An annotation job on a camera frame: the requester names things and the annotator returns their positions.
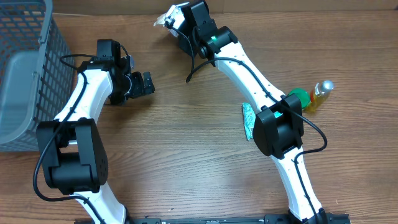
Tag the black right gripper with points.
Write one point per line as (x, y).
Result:
(185, 28)

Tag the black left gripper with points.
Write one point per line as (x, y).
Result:
(140, 89)

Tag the teal white snack packet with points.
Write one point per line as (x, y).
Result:
(248, 120)

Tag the green lid white jar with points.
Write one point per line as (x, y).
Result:
(303, 96)

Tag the yellow juice bottle silver cap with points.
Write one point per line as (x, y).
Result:
(319, 95)

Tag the brown white snack packet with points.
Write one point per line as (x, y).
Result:
(162, 20)

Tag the teal white tissue pack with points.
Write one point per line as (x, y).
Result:
(277, 114)

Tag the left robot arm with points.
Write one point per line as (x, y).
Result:
(73, 164)

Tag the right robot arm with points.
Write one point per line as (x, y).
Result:
(278, 122)

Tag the white barcode scanner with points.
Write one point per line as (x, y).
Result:
(174, 18)

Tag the grey plastic mesh basket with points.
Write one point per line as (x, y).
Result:
(35, 85)

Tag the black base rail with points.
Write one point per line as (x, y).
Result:
(267, 219)

